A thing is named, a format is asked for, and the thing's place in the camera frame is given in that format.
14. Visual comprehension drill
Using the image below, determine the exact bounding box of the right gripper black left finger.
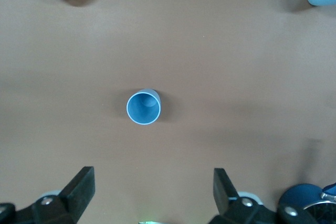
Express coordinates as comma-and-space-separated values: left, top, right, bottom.
0, 166, 96, 224

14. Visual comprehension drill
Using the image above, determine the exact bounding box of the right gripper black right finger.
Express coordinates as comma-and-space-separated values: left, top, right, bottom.
209, 168, 320, 224

